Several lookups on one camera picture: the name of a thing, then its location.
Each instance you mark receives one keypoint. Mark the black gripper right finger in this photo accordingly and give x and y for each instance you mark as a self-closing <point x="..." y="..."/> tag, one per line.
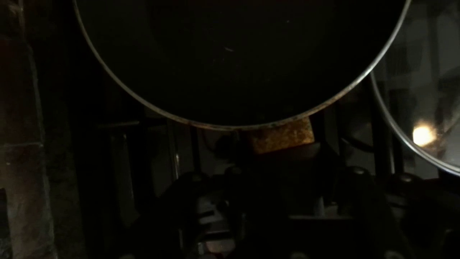
<point x="382" y="216"/>

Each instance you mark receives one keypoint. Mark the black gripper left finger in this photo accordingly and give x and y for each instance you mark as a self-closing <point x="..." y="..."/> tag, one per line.
<point x="206" y="216"/>

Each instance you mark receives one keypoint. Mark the glass lid with metal knob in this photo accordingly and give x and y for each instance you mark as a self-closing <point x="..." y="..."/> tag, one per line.
<point x="431" y="72"/>

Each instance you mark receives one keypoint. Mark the black frying pan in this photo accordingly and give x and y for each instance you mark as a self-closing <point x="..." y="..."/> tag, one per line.
<point x="239" y="62"/>

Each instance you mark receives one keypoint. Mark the black gas stove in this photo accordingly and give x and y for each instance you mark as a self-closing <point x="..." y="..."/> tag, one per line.
<point x="144" y="144"/>

